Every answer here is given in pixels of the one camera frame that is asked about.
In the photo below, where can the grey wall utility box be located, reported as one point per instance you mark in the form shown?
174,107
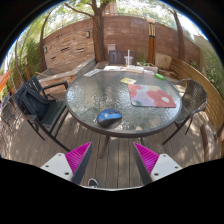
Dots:
111,47

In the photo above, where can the black slatted chair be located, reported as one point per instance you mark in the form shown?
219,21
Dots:
55,113

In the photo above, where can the black backpack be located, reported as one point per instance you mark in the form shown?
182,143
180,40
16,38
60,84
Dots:
35,103

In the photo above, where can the open colourful magazine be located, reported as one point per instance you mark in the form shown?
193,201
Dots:
114,68

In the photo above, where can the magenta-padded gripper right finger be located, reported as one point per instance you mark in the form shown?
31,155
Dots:
147,158

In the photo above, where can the yellow card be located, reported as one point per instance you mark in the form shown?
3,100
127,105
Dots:
128,80

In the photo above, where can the dark wicker chair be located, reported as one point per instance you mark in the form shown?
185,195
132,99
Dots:
193,96

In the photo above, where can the clear plastic cup with straw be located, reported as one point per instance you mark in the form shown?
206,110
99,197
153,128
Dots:
128,60

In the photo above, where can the wooden lamp post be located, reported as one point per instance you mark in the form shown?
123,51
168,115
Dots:
151,43

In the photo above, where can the blue computer mouse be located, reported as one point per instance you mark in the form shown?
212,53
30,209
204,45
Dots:
108,117

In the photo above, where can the thick tree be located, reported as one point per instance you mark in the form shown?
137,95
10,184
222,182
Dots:
98,36

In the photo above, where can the concrete planter with plants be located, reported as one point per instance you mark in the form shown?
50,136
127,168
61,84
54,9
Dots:
150,66

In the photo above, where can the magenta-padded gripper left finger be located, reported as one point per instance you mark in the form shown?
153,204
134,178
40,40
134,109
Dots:
77,158

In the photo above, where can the small thin book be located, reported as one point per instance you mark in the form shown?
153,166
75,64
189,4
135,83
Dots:
148,71

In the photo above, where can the black wall lamp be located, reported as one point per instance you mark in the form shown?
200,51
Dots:
45,50
88,34

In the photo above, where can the white printed sheet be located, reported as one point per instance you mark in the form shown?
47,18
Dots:
92,72

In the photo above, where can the wooden slat fence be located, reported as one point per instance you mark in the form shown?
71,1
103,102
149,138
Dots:
200,83

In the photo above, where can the green marker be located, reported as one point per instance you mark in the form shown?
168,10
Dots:
159,76

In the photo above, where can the stone brick planter bed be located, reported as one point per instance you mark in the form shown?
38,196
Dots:
78,70

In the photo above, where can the dark wooden slat chair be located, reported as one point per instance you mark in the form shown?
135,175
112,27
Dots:
118,57

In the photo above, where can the floral print mouse pad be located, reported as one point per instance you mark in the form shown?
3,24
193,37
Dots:
151,96

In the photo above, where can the beige stone slab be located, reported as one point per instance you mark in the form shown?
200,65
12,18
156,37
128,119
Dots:
163,61

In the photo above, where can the thin tree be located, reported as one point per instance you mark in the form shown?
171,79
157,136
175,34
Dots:
180,36

